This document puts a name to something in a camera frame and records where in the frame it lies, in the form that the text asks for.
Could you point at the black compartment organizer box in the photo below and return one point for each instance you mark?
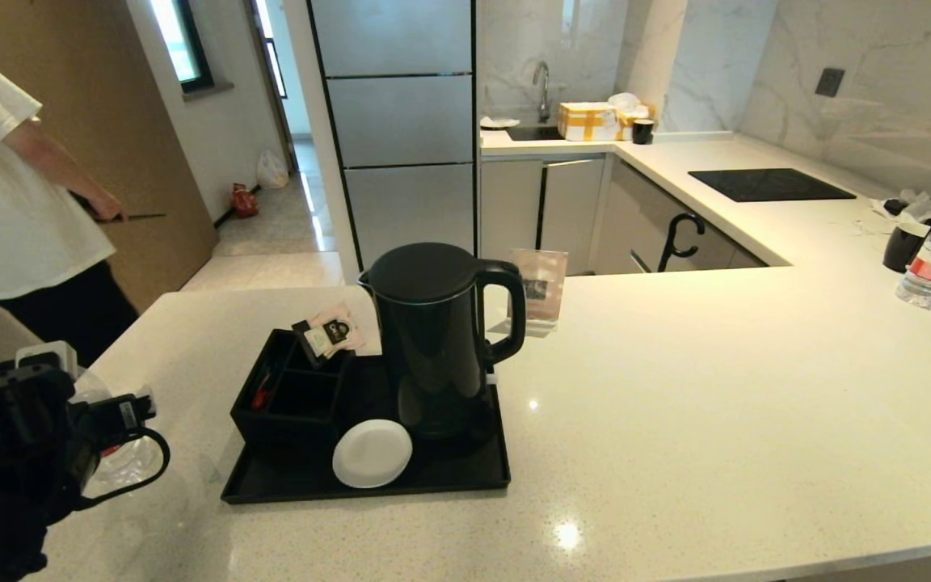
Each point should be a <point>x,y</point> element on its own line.
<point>288,424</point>

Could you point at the red bag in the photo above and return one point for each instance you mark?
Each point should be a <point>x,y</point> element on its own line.
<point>245,200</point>

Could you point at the yellow striped white box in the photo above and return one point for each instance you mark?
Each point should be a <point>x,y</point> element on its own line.
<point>588,121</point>

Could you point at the chrome faucet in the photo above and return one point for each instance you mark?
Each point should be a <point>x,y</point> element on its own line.
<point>544,89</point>

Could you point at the grey counter base cabinets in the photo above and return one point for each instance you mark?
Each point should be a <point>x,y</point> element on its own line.
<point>659,218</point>

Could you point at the silver refrigerator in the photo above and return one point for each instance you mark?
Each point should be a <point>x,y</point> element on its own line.
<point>401,121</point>

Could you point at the black rectangular serving tray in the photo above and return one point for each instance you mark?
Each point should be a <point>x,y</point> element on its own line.
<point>449,477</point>

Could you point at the crumpled clear plastic wrapper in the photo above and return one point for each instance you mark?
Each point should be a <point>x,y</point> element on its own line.
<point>910,205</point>

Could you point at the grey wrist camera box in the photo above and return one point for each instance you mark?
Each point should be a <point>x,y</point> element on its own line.
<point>45,356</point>

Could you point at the dark sink basin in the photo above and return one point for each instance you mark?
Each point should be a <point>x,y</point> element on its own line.
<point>537,132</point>

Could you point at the black induction cooktop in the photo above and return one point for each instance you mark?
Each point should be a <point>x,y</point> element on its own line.
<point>768,185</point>

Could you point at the bystander bare hand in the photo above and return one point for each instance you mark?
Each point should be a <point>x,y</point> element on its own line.
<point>110,206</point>

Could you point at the black mug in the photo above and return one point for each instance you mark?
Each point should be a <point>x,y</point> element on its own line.
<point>904,249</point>

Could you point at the grey wall socket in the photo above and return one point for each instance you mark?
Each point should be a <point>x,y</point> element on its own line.
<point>830,82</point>

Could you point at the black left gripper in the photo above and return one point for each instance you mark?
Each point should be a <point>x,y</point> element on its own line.
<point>106,420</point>

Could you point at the white cloth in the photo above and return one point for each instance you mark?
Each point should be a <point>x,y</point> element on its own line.
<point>500,122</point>

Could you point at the white sink cabinet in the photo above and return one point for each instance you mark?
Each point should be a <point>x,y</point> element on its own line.
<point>546,210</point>

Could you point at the person bare forearm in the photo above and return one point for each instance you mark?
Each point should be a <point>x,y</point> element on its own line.
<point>49,158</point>

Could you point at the dark framed window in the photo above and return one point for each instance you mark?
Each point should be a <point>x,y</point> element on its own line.
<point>183,40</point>

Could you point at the person in white shirt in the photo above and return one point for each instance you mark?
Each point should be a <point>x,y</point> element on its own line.
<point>5,210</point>

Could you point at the red sachet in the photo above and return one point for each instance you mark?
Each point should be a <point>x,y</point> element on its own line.
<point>262,396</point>

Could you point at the white crumpled tissue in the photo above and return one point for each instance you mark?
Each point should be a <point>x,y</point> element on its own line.
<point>625,102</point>

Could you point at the small black cup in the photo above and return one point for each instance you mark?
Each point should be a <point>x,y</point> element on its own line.
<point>643,132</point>

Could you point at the white plastic bag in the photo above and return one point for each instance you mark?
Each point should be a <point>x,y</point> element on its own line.
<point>273,169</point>

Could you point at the pink tea sachet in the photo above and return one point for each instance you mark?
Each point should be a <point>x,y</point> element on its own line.
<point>334,333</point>

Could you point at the brown wooden door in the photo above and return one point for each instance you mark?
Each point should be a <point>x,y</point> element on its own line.
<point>150,121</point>

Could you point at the acrylic WiFi QR sign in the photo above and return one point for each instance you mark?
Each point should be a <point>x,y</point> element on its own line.
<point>546,283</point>

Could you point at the black electric kettle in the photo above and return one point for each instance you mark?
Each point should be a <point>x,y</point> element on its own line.
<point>433,339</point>

